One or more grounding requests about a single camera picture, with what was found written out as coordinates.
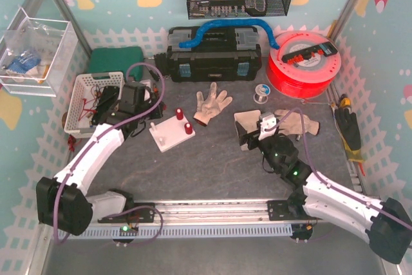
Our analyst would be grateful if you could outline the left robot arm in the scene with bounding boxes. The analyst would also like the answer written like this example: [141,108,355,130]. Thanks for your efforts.
[36,81,163,240]

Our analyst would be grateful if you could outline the black tool box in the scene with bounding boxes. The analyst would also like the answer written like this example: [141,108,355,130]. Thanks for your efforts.
[165,26,262,82]

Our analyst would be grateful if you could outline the solder wire spool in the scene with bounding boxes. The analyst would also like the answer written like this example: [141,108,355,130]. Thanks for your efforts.
[253,84,271,104]

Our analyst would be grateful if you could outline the blue white gloves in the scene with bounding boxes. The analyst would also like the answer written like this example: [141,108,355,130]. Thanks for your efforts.
[6,51,41,74]

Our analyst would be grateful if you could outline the black power strip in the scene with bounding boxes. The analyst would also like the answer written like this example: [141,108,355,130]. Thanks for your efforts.
[281,41,338,64]

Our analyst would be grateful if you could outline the large red spring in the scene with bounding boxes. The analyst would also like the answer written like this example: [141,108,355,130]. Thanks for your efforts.
[184,122,193,135]
[176,108,183,120]

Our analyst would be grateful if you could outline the white peg board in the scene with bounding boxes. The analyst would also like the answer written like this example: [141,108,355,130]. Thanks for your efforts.
[149,116,196,153]

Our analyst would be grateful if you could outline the green plastic case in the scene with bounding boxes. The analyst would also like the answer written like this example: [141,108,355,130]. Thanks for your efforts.
[86,46,144,81]

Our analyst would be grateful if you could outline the purple cable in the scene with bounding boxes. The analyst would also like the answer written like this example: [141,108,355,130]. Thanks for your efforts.
[53,62,167,245]
[260,107,412,243]

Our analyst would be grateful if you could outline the clear acrylic box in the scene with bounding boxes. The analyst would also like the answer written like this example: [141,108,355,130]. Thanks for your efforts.
[1,8,78,97]

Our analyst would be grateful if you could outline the black battery holder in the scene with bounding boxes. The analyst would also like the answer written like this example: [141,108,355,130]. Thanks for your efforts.
[91,86,120,126]

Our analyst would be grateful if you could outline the white spring tray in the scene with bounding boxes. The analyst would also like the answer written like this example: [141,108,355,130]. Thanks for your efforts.
[234,109,261,151]

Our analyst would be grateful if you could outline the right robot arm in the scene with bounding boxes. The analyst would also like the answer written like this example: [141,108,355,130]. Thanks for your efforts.
[234,108,411,265]

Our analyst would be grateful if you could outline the red filament spool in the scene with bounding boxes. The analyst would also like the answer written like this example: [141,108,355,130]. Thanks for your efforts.
[266,30,342,99]

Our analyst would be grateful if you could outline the aluminium rail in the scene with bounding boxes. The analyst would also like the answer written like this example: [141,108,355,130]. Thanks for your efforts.
[40,200,326,224]

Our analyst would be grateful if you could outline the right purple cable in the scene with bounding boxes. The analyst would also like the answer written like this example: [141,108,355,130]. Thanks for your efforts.
[260,107,412,243]

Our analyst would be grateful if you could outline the black rubber glove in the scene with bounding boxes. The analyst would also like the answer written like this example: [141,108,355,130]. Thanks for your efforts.
[334,108,361,151]

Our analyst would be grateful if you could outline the white knit glove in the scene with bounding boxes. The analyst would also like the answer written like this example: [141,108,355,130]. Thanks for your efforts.
[274,109,320,136]
[193,82,233,126]

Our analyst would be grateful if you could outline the white perforated basket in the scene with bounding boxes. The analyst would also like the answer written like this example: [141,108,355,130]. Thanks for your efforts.
[64,71,124,138]

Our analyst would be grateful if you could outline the black screwdriver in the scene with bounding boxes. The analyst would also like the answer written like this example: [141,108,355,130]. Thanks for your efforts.
[145,64,160,82]

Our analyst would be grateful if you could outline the orange black pliers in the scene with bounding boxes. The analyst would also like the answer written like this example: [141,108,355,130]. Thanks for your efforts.
[151,83,160,98]

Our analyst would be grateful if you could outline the grey slotted cable duct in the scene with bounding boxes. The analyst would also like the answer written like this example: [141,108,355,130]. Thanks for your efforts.
[69,223,293,240]

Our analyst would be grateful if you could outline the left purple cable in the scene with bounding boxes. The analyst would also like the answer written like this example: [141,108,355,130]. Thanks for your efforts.
[53,62,167,245]

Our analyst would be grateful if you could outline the blue corrugated hose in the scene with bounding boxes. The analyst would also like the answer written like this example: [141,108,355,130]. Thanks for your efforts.
[178,19,280,50]

